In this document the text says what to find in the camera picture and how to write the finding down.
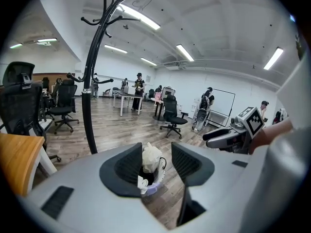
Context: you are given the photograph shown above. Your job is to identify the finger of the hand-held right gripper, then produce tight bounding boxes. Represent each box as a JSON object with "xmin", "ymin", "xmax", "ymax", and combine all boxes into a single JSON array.
[
  {"xmin": 202, "ymin": 128, "xmax": 234, "ymax": 141},
  {"xmin": 206, "ymin": 136, "xmax": 231, "ymax": 148}
]

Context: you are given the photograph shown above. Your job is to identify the person's right forearm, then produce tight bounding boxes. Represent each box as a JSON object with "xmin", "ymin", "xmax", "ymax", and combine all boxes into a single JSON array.
[{"xmin": 250, "ymin": 117, "xmax": 294, "ymax": 155}]

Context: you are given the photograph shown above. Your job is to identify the lavender clothes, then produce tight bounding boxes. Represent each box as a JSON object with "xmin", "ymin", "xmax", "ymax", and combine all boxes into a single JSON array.
[{"xmin": 142, "ymin": 182, "xmax": 164, "ymax": 197}]

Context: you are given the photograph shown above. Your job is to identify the black coat rack stand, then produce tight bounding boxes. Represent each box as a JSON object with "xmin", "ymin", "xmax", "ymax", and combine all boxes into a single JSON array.
[{"xmin": 67, "ymin": 0, "xmax": 146, "ymax": 155}]

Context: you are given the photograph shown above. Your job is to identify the white table with dark top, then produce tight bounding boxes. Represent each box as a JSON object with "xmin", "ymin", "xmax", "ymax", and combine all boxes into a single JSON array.
[{"xmin": 112, "ymin": 90, "xmax": 144, "ymax": 117}]

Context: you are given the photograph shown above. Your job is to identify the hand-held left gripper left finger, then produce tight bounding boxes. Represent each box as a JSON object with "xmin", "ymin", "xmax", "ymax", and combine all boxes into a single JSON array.
[{"xmin": 19, "ymin": 142, "xmax": 169, "ymax": 233}]

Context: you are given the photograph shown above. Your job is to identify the cream clothes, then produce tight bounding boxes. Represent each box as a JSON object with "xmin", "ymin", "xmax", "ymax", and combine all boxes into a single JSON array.
[{"xmin": 142, "ymin": 142, "xmax": 163, "ymax": 174}]

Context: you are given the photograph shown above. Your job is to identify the brown wooden cabinet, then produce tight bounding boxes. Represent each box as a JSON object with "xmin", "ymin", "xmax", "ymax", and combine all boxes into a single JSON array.
[{"xmin": 33, "ymin": 73, "xmax": 69, "ymax": 82}]

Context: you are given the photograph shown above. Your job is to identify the white mesh laundry basket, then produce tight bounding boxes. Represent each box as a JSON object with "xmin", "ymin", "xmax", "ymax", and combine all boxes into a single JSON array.
[{"xmin": 138, "ymin": 151, "xmax": 168, "ymax": 198}]

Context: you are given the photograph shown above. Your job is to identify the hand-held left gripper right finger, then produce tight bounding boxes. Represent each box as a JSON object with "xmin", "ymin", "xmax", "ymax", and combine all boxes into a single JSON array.
[{"xmin": 171, "ymin": 141, "xmax": 253, "ymax": 227}]

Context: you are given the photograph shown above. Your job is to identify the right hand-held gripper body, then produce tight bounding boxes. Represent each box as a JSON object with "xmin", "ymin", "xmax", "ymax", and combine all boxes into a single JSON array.
[{"xmin": 220, "ymin": 106, "xmax": 265, "ymax": 154}]

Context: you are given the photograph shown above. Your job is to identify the black framed board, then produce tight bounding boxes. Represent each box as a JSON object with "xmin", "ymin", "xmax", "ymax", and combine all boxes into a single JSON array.
[{"xmin": 162, "ymin": 87, "xmax": 176, "ymax": 98}]

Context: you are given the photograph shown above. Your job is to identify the whiteboard on stand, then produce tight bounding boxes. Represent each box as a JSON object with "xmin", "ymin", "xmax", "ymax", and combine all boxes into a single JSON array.
[{"xmin": 210, "ymin": 88, "xmax": 236, "ymax": 117}]

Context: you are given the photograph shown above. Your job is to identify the black office chair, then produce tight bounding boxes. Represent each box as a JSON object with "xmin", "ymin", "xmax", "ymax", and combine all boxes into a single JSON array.
[
  {"xmin": 159, "ymin": 95, "xmax": 189, "ymax": 139},
  {"xmin": 0, "ymin": 61, "xmax": 62, "ymax": 163},
  {"xmin": 48, "ymin": 79, "xmax": 80, "ymax": 135}
]

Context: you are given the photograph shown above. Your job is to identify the round table with black base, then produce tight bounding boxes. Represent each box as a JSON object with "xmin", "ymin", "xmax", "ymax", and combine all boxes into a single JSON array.
[{"xmin": 150, "ymin": 97, "xmax": 166, "ymax": 122}]

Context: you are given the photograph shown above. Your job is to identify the white clothes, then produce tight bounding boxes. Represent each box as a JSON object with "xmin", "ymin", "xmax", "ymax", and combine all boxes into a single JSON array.
[{"xmin": 138, "ymin": 176, "xmax": 149, "ymax": 194}]

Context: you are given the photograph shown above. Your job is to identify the wooden table with white legs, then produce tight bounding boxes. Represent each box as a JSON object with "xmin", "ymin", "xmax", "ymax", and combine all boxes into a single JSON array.
[{"xmin": 0, "ymin": 132, "xmax": 58, "ymax": 198}]

